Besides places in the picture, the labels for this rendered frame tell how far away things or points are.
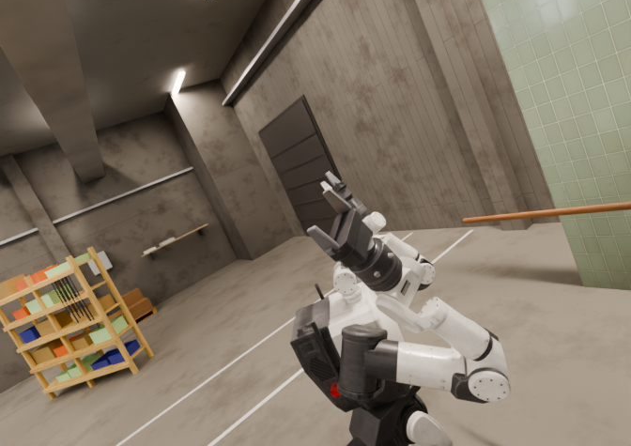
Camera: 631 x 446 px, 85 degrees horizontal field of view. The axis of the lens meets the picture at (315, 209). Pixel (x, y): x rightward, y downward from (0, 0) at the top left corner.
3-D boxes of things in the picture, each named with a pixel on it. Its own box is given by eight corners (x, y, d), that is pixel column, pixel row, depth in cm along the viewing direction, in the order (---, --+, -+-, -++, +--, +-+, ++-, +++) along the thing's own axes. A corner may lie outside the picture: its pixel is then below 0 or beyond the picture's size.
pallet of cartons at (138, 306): (155, 307, 913) (142, 284, 904) (159, 313, 831) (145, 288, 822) (105, 335, 854) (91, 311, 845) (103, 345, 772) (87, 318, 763)
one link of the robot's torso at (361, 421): (377, 496, 97) (352, 445, 95) (350, 470, 108) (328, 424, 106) (438, 424, 110) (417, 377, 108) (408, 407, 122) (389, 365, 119)
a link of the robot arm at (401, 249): (401, 235, 128) (441, 264, 130) (390, 235, 138) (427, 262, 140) (386, 259, 126) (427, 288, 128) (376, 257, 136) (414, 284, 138)
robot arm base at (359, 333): (385, 407, 78) (334, 398, 80) (384, 387, 90) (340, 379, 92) (389, 337, 80) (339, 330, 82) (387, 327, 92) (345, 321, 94)
